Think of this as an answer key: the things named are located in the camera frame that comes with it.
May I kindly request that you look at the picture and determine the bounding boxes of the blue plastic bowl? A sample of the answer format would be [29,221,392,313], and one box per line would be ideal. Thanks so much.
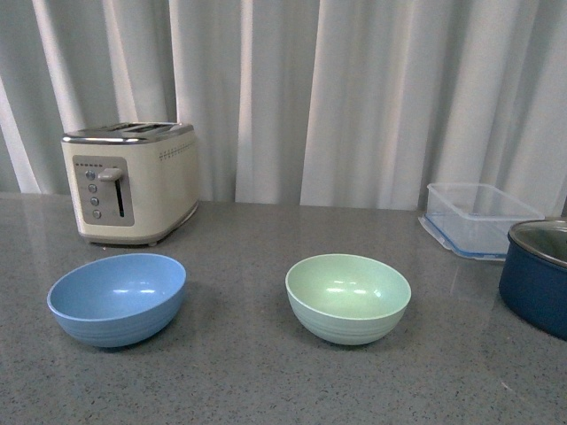
[47,253,187,348]

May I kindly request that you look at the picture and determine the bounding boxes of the green plastic bowl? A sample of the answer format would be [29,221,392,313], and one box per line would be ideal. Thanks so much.
[285,253,412,345]

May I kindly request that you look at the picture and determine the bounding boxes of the dark blue cooking pot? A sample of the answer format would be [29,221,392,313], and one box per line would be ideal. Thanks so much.
[499,220,566,340]

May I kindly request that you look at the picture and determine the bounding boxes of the white pleated curtain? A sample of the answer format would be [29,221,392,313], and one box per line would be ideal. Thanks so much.
[1,1,566,216]

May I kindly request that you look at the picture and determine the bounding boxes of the clear plastic food container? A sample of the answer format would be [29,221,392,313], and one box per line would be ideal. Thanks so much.
[424,182,544,254]

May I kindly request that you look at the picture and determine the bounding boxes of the cream two-slot toaster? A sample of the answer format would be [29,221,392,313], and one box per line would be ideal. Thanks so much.
[61,122,199,245]

